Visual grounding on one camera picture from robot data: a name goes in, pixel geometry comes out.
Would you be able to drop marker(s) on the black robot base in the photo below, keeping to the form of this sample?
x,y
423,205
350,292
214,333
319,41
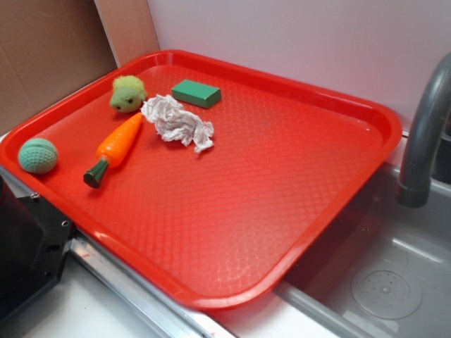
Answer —
x,y
35,237

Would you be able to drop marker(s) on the green plush animal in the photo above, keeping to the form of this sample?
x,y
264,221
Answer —
x,y
129,94

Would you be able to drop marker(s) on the red plastic tray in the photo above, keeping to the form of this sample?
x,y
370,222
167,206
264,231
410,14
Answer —
x,y
219,228

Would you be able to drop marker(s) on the crumpled white paper towel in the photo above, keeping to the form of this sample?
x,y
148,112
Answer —
x,y
174,123

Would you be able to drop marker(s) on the green rectangular block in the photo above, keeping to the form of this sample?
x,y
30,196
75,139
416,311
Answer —
x,y
196,93

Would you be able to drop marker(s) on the orange toy carrot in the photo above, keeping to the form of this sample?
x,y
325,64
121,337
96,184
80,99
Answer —
x,y
113,150

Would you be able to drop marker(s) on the grey plastic sink basin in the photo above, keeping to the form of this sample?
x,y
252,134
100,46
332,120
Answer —
x,y
380,269

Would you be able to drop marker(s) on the teal textured ball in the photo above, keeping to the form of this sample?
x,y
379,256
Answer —
x,y
38,156

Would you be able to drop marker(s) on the grey sink faucet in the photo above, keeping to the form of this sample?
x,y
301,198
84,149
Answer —
x,y
427,153

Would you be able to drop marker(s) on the brown cardboard panel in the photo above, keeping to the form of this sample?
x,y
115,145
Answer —
x,y
50,49

